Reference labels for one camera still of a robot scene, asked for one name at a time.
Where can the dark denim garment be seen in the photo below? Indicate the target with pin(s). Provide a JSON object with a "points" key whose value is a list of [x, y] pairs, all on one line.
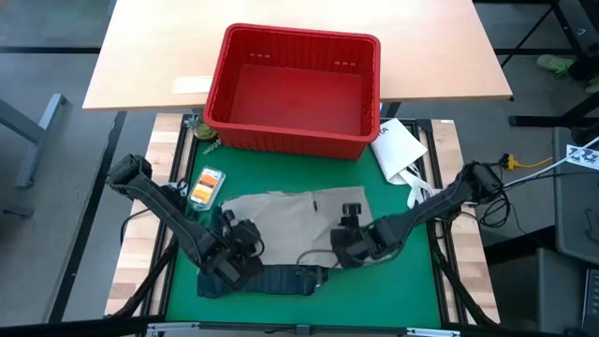
{"points": [[281, 281]]}

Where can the white label strip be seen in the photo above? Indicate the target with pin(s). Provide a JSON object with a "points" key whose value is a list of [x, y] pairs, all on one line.
{"points": [[193, 85]]}

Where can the black desk frame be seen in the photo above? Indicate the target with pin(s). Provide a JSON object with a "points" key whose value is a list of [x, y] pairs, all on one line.
{"points": [[571, 107]]}

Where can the dark grey box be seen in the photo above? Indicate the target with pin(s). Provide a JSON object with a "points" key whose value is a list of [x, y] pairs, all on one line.
{"points": [[538, 290]]}

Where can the grey plastic case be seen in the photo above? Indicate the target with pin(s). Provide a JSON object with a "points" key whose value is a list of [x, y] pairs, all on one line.
{"points": [[575, 210]]}

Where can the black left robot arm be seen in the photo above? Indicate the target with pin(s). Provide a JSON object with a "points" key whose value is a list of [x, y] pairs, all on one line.
{"points": [[164, 206]]}

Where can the beige garment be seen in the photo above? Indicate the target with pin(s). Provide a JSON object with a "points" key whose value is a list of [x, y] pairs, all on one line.
{"points": [[290, 220]]}

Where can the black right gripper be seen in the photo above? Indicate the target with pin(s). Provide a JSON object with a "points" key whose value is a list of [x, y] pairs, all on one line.
{"points": [[358, 243]]}

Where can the grey desk leg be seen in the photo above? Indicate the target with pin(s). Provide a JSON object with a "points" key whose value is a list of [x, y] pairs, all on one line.
{"points": [[33, 140]]}

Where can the green table mat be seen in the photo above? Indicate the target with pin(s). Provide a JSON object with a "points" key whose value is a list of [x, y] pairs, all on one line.
{"points": [[374, 290]]}

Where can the person's green shoe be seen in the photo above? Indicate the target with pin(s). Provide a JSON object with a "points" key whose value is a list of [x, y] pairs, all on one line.
{"points": [[593, 85], [554, 64]]}

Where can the person's leg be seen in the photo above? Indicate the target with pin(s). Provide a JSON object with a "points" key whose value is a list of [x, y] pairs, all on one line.
{"points": [[585, 68]]}

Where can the red plastic laundry bin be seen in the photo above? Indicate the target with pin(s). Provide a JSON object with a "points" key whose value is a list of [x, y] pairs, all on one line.
{"points": [[299, 98]]}

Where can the white tote bag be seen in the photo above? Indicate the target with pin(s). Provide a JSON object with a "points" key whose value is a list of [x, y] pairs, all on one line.
{"points": [[398, 147]]}

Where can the dark keyboard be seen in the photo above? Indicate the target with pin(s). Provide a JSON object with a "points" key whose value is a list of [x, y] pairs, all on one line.
{"points": [[592, 299]]}

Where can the white logo tag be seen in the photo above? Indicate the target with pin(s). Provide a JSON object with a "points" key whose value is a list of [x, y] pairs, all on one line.
{"points": [[582, 156]]}

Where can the black aluminium frame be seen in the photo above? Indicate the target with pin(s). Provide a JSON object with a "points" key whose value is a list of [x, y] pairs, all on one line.
{"points": [[85, 224]]}

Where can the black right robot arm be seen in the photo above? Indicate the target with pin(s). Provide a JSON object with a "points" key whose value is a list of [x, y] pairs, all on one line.
{"points": [[444, 201]]}

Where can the silver frame bracket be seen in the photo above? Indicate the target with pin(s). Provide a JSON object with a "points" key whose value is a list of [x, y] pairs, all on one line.
{"points": [[433, 332], [173, 328]]}

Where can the light wooden desk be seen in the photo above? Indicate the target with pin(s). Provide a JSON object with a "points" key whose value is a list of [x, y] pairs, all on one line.
{"points": [[140, 47]]}

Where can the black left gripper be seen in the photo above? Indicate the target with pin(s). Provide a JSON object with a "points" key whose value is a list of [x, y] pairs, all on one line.
{"points": [[234, 253]]}

